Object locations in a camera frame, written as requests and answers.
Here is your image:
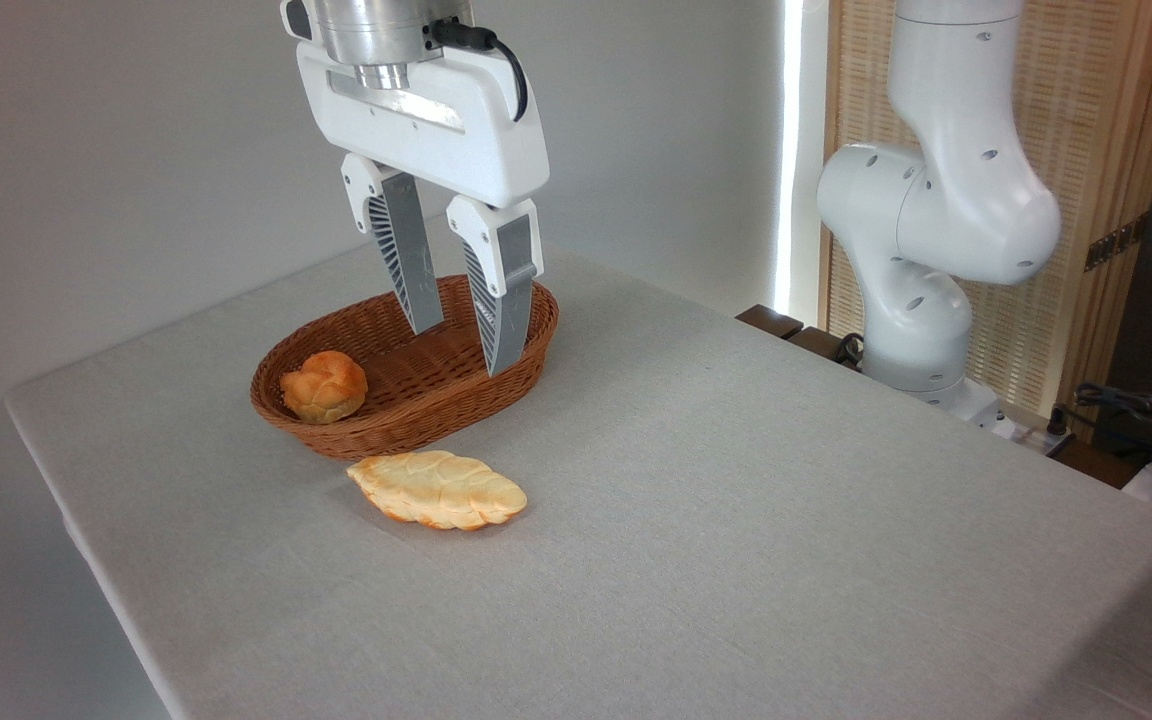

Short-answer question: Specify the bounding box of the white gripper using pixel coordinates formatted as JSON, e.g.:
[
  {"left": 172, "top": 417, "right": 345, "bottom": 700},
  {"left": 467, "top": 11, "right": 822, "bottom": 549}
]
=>
[{"left": 296, "top": 40, "right": 550, "bottom": 378}]

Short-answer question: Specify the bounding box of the round golden bread roll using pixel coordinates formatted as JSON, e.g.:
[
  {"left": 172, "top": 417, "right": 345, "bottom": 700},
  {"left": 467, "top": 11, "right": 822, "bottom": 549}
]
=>
[{"left": 279, "top": 350, "right": 370, "bottom": 425}]

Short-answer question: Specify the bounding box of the flat braided bread loaf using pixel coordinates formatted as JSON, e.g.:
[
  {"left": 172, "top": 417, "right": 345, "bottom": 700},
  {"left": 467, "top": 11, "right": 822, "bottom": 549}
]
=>
[{"left": 346, "top": 450, "right": 529, "bottom": 532}]

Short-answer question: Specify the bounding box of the brown wicker basket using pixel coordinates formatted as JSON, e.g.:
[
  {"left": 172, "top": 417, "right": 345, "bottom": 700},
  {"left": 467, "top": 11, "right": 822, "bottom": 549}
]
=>
[{"left": 250, "top": 274, "right": 559, "bottom": 461}]

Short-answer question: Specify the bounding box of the dark brown wooden bench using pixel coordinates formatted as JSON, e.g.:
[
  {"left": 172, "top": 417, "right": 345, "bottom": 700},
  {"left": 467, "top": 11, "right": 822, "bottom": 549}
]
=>
[{"left": 736, "top": 304, "right": 867, "bottom": 373}]

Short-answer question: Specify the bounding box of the grey tablecloth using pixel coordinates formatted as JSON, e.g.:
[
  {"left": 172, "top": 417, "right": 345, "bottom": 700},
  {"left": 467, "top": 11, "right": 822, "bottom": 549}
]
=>
[{"left": 4, "top": 215, "right": 1152, "bottom": 720}]

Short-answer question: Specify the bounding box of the bamboo folding screen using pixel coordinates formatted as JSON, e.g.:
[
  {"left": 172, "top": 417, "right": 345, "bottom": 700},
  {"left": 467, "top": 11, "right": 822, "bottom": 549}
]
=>
[{"left": 819, "top": 0, "right": 1152, "bottom": 441}]

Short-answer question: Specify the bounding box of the dark metal screen hinge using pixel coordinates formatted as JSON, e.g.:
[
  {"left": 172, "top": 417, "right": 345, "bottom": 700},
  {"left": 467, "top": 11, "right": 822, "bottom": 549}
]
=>
[{"left": 1084, "top": 212, "right": 1152, "bottom": 273}]

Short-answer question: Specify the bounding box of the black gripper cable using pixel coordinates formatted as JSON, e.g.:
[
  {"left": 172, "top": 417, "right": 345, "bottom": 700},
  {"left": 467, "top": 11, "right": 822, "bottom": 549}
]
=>
[{"left": 433, "top": 20, "right": 530, "bottom": 123}]

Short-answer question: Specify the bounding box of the black cable bundle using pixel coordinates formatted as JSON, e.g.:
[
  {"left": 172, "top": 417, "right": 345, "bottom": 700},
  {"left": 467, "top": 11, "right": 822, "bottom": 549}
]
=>
[{"left": 1074, "top": 380, "right": 1152, "bottom": 469}]

